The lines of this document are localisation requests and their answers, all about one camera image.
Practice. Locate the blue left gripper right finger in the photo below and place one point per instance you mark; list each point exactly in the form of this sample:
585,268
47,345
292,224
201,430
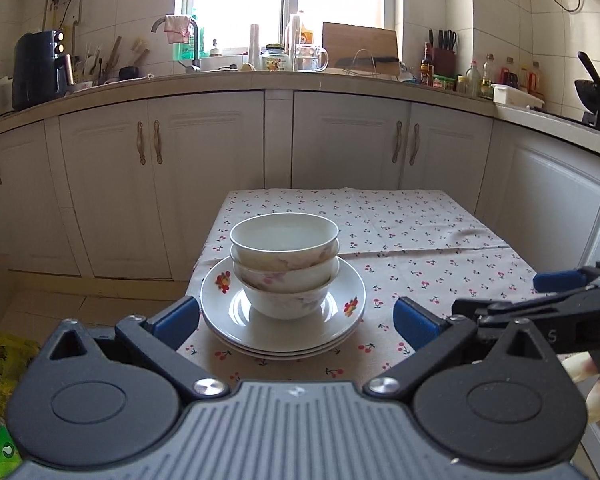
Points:
415,324

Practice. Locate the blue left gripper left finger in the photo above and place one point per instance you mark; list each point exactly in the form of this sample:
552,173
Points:
167,329

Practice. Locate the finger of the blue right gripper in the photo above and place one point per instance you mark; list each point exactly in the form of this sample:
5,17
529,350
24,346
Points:
541,310
564,281

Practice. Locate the white bowl front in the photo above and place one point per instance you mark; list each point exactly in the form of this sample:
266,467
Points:
286,306

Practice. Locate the white bowl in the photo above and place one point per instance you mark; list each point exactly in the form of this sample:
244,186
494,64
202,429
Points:
286,306
284,241
286,281

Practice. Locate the white plate with stain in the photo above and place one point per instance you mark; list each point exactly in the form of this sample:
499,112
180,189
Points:
346,335

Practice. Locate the white kitchen cabinets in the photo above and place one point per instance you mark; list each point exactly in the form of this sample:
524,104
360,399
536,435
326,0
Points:
113,191

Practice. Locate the kitchen faucet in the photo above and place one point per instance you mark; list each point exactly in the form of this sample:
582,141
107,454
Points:
193,44

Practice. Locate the cherry print tablecloth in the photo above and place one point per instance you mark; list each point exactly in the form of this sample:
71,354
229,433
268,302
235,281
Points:
416,244

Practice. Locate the yellow plastic bag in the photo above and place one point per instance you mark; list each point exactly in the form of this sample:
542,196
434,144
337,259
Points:
16,354

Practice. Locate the black wok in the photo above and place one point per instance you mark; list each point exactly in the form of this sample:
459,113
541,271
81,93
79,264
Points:
588,91

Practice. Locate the white tray on counter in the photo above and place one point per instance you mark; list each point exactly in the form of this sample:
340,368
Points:
509,96

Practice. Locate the green box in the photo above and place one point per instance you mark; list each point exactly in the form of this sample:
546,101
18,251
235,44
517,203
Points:
10,458

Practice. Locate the knife block with knives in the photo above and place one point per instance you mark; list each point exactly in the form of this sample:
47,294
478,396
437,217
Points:
442,51

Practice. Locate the dark soy sauce bottle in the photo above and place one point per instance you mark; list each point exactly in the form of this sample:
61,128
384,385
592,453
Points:
426,67

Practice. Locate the floral glass jar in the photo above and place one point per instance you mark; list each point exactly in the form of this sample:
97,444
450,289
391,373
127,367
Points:
275,59

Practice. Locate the wooden cutting board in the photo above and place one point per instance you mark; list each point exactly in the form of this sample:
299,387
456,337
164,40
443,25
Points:
362,49

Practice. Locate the black air fryer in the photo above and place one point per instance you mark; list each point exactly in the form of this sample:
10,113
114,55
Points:
42,69

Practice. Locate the glass pitcher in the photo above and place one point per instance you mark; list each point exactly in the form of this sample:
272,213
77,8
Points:
310,59

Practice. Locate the pink cloth on faucet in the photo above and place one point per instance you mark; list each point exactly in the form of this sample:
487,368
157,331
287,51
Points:
177,29

